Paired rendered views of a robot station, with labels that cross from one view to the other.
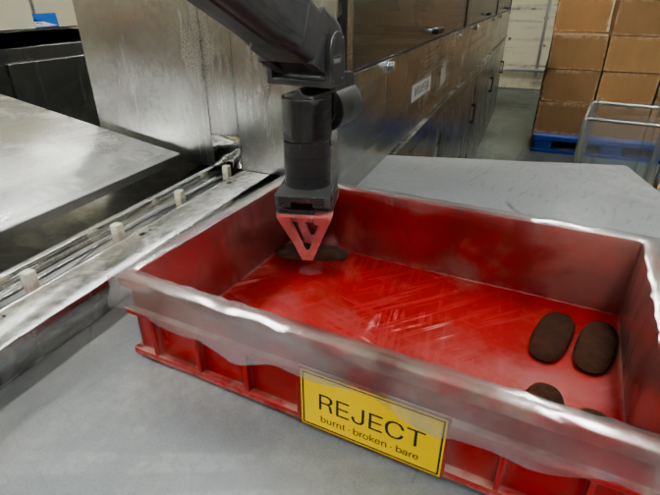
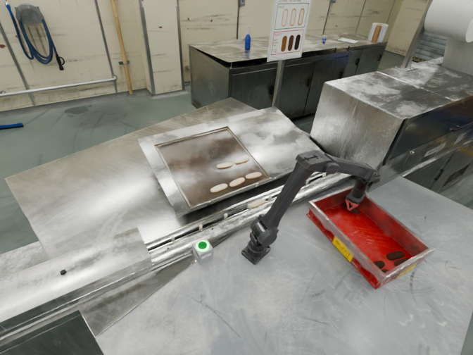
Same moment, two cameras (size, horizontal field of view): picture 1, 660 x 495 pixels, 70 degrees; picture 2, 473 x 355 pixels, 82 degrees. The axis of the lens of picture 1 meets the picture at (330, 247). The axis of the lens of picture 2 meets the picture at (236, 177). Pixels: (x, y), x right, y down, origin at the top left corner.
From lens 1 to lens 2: 99 cm
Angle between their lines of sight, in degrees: 30
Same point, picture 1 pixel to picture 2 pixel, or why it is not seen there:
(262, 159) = not seen: hidden behind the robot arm
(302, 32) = (364, 175)
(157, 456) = (306, 235)
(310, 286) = (346, 216)
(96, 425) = (298, 225)
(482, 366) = (373, 252)
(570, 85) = not seen: outside the picture
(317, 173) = (358, 195)
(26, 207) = (290, 167)
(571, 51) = not seen: outside the picture
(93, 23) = (320, 114)
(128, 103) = (320, 136)
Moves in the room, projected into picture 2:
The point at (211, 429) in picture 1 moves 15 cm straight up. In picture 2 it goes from (315, 235) to (324, 215)
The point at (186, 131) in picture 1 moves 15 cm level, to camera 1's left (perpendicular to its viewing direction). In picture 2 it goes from (333, 151) to (311, 143)
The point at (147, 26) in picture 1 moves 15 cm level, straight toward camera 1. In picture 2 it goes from (335, 122) to (334, 134)
